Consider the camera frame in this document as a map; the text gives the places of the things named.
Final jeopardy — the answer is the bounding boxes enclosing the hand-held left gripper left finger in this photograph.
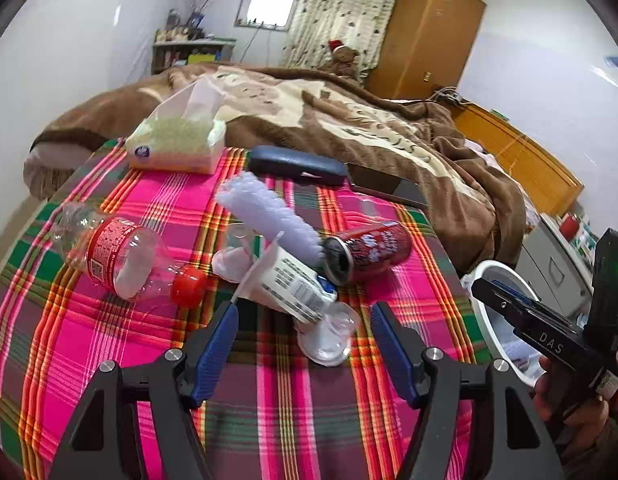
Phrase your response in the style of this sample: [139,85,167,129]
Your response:
[49,302,240,480]

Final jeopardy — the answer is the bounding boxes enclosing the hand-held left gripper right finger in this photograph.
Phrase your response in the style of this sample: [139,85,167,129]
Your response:
[371,302,564,480]

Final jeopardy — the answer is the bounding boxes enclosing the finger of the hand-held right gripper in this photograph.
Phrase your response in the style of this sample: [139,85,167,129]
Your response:
[471,276,590,361]

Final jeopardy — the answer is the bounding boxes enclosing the white round trash bin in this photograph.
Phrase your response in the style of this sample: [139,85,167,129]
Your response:
[470,260,597,387]

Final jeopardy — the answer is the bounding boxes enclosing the clear plastic cup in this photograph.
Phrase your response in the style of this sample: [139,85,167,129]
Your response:
[211,222,270,282]

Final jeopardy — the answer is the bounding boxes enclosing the labelled plastic cup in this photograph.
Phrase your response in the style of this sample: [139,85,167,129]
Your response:
[229,232,362,366]

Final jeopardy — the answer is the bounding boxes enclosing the red soda can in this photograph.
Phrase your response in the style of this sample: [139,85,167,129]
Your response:
[321,220,414,285]

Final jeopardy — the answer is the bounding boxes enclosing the white ridged plastic bottle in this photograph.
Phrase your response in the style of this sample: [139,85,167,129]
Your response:
[216,171,326,267]

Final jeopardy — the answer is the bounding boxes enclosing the clear plastic bottle red label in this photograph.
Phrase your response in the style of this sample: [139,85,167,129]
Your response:
[54,202,207,308]

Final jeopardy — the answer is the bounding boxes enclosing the person's right forearm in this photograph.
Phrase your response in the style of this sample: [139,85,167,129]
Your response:
[559,402,618,480]

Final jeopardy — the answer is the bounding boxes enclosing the person's right hand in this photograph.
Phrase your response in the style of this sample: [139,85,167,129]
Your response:
[533,354,614,441]

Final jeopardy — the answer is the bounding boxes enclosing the grey drawer cabinet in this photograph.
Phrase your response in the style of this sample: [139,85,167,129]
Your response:
[519,212,597,303]

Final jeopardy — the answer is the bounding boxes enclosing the boxes on cabinet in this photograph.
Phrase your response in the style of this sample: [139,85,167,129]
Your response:
[574,214,600,262]

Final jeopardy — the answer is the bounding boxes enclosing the plaid bed sheet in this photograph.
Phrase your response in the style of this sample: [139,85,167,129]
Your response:
[0,140,482,480]

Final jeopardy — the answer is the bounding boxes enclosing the black smartphone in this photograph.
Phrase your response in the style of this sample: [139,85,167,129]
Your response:
[346,162,430,209]

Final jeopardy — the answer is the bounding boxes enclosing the wooden headboard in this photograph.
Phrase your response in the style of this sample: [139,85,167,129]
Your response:
[451,102,584,216]

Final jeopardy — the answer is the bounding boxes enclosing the pink bed linen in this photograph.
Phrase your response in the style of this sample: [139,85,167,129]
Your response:
[464,137,540,223]

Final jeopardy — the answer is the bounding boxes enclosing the dark blue glasses case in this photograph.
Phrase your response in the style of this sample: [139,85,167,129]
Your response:
[247,145,350,187]

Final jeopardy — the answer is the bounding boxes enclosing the tissue pack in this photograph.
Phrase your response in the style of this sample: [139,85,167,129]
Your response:
[125,74,228,175]

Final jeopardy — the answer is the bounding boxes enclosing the brown patterned blanket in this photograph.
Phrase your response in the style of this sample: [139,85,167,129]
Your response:
[23,62,527,273]

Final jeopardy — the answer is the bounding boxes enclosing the power strip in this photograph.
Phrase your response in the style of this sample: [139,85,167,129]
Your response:
[431,86,472,109]

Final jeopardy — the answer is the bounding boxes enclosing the shelf with bottles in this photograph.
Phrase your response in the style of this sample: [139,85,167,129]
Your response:
[151,25,237,74]

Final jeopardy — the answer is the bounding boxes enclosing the teddy bear with red hat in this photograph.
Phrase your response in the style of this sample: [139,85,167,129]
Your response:
[319,39,362,79]

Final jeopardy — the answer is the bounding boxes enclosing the wooden wardrobe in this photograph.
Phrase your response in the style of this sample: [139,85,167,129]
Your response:
[366,0,487,103]

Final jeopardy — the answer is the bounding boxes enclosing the patterned curtain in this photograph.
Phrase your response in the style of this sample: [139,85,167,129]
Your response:
[284,0,402,73]

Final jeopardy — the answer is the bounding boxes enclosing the small window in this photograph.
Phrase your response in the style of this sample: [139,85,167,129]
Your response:
[234,0,302,31]

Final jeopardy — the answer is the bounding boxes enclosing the dried branches in vase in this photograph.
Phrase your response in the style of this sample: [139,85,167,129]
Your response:
[181,0,228,28]

